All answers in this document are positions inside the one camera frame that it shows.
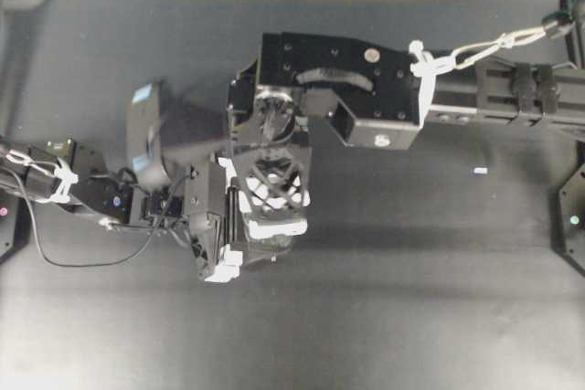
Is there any clear plastic bottle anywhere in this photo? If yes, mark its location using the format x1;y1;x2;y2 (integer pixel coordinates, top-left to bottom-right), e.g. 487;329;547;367
243;226;293;266

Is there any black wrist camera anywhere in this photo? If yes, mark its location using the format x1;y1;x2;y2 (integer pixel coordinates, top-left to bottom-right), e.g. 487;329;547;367
126;81;229;191
301;86;420;151

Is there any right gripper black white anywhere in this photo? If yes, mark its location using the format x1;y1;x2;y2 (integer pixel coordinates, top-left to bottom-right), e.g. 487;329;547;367
228;33;419;171

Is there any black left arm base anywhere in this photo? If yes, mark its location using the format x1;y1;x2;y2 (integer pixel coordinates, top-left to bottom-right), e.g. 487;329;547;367
0;192;24;263

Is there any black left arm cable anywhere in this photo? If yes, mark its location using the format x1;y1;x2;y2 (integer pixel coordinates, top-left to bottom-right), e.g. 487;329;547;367
8;152;193;269

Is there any white right arm cable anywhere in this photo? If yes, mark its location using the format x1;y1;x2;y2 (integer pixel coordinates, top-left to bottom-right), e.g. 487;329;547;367
409;26;549;126

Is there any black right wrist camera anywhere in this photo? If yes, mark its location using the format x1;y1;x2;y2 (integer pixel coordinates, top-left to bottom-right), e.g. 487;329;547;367
301;86;420;151

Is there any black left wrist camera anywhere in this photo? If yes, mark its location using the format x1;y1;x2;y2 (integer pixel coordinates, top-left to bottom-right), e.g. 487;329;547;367
126;81;229;191

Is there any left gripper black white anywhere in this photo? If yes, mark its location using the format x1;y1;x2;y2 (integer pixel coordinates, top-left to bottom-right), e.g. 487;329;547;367
183;156;311;283

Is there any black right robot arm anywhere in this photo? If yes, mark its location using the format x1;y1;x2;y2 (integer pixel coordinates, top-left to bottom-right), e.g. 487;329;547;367
228;33;584;169

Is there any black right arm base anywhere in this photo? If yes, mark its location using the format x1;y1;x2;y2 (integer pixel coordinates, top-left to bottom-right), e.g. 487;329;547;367
553;164;584;276

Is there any black right frame rail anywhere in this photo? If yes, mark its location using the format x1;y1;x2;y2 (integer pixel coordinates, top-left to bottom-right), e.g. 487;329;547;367
558;0;585;67

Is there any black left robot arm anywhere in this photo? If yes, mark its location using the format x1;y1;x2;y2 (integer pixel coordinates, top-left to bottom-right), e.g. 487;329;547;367
1;139;310;283

